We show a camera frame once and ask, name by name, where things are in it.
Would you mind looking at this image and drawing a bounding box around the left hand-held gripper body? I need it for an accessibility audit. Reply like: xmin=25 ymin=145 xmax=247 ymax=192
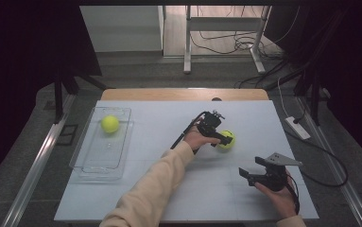
xmin=197 ymin=109 xmax=226 ymax=138

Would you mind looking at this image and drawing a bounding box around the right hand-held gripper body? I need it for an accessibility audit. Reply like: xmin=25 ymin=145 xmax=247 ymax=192
xmin=252 ymin=152 xmax=304 ymax=193

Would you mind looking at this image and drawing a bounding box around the yellow tennis ball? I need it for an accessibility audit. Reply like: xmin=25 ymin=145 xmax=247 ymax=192
xmin=215 ymin=130 xmax=236 ymax=150
xmin=100 ymin=113 xmax=121 ymax=134

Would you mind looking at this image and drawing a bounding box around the clear plastic container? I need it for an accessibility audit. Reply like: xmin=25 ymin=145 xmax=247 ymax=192
xmin=69 ymin=106 xmax=135 ymax=183

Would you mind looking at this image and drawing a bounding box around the person's left hand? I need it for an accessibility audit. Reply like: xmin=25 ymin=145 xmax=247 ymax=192
xmin=182 ymin=124 xmax=222 ymax=152

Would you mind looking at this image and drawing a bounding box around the person's right hand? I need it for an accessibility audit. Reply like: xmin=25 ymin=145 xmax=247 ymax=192
xmin=253 ymin=171 xmax=300 ymax=220

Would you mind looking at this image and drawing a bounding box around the wooden table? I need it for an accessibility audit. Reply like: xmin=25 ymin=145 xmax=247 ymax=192
xmin=100 ymin=88 xmax=270 ymax=102

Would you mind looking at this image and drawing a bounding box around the white power strip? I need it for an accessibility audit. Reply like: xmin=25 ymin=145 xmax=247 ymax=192
xmin=284 ymin=115 xmax=312 ymax=141

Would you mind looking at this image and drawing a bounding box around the white table mat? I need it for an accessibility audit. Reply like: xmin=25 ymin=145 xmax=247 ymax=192
xmin=54 ymin=99 xmax=319 ymax=221

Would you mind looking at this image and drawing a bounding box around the black metal stand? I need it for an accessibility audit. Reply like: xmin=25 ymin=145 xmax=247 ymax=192
xmin=53 ymin=69 xmax=110 ymax=125
xmin=293 ymin=61 xmax=324 ymax=127

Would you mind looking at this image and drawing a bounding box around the white panel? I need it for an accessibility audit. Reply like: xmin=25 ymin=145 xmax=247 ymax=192
xmin=79 ymin=5 xmax=164 ymax=53

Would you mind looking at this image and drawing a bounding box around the dark curtain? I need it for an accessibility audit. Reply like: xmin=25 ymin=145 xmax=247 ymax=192
xmin=265 ymin=0 xmax=362 ymax=174
xmin=0 ymin=0 xmax=103 ymax=192

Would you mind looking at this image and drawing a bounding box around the white power cord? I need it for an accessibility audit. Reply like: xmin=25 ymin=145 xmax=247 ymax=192
xmin=277 ymin=77 xmax=292 ymax=118

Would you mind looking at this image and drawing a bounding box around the long black gripper cable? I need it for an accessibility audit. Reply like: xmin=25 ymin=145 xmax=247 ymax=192
xmin=284 ymin=129 xmax=349 ymax=188

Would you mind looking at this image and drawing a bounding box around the white desk frame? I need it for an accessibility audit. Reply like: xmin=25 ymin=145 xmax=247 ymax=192
xmin=182 ymin=5 xmax=272 ymax=76

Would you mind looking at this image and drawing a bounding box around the metal floor rail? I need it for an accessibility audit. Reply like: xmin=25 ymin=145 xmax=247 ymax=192
xmin=296 ymin=96 xmax=362 ymax=227
xmin=1 ymin=94 xmax=78 ymax=227

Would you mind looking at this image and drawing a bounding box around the tangle of thin floor cables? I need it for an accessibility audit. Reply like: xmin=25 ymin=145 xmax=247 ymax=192
xmin=189 ymin=5 xmax=301 ymax=61

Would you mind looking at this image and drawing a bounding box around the black floor frame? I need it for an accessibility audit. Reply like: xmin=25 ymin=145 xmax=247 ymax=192
xmin=56 ymin=124 xmax=79 ymax=147

